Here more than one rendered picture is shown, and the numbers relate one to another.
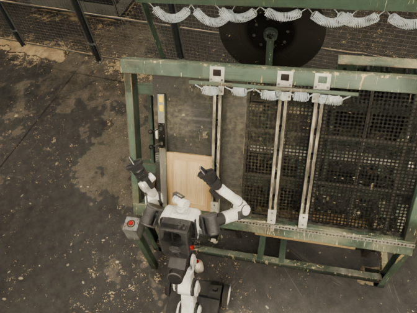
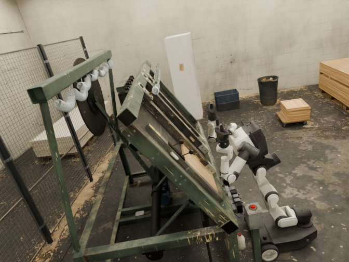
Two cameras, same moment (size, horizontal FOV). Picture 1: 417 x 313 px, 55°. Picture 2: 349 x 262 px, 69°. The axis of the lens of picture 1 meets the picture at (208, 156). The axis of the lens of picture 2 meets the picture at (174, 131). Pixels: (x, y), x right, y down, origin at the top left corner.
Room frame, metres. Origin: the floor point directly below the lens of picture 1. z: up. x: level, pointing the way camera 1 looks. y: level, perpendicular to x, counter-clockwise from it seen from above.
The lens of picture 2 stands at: (2.50, 2.07, 2.41)
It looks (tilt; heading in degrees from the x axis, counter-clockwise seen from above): 23 degrees down; 253
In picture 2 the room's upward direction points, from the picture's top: 12 degrees counter-clockwise
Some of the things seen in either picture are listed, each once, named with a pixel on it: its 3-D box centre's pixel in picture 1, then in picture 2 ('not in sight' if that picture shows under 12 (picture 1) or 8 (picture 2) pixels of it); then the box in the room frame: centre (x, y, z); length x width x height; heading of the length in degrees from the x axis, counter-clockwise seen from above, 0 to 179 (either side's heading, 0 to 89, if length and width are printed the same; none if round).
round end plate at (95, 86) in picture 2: (270, 33); (93, 97); (2.45, -0.61, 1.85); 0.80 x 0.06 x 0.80; 70
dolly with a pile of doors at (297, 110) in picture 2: not in sight; (292, 112); (-1.29, -1.80, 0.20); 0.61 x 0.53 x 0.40; 62
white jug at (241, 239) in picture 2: (198, 264); (240, 240); (1.46, 0.27, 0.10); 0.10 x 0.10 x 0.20
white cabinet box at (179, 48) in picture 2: not in sight; (185, 78); (0.13, -3.80, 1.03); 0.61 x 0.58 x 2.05; 62
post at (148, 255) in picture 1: (146, 251); (257, 256); (1.56, 0.70, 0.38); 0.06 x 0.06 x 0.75; 70
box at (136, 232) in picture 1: (133, 228); (253, 215); (1.56, 0.70, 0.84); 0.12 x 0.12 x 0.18; 70
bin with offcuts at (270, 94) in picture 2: not in sight; (268, 90); (-1.73, -3.03, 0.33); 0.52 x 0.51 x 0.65; 62
